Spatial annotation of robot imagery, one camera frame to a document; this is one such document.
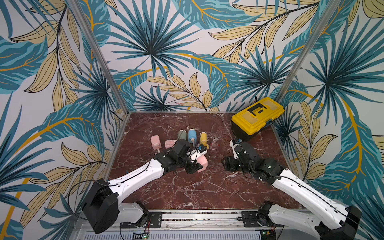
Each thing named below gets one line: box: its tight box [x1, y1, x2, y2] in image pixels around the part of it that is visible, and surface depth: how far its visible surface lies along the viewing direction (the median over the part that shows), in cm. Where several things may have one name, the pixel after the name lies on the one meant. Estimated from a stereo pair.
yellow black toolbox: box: [231, 97, 285, 142], surface depth 97 cm
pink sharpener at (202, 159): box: [195, 154, 208, 173], surface depth 78 cm
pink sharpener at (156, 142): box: [150, 135, 162, 153], surface depth 97 cm
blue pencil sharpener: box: [188, 128, 197, 147], surface depth 100 cm
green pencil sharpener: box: [177, 129, 187, 140], surface depth 102 cm
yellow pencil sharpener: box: [199, 132, 209, 150], surface depth 98 cm
